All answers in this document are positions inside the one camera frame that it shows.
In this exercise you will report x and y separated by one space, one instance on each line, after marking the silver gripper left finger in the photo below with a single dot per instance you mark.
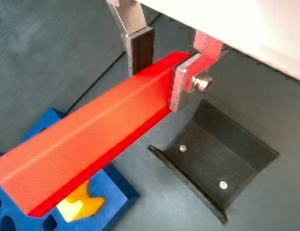
137 35

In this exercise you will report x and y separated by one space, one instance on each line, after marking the red hexagon rod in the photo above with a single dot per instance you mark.
140 98

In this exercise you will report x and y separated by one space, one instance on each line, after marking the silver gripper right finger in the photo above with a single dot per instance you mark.
191 77

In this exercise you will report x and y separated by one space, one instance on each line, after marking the blue shape sorter block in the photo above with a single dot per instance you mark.
60 169

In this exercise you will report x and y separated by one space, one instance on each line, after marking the yellow notched block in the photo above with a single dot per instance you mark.
80 205

